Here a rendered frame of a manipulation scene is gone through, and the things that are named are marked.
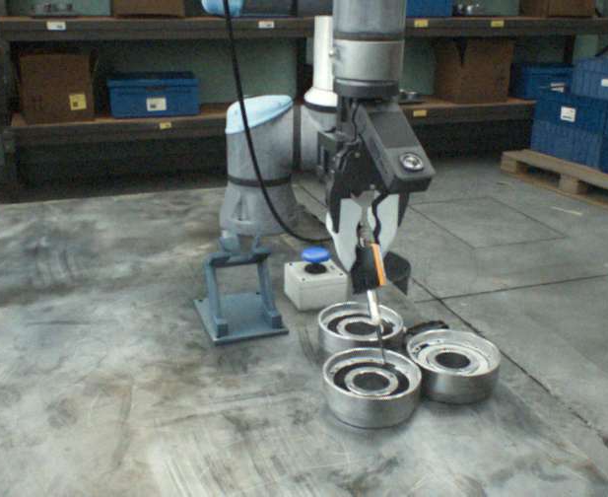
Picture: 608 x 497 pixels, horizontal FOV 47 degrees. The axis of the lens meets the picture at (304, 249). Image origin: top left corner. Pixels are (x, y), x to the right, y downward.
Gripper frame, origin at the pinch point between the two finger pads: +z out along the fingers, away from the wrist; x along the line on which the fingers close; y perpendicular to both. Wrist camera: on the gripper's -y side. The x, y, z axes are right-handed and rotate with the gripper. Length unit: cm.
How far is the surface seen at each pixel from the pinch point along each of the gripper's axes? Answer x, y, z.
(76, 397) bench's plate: 32.9, 2.3, 13.1
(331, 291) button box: -2.2, 14.9, 10.7
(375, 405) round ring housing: 4.5, -13.8, 9.8
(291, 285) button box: 2.5, 18.8, 10.9
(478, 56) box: -237, 343, 19
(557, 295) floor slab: -161, 150, 94
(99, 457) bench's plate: 31.4, -9.0, 13.0
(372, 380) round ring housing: 1.7, -7.2, 11.3
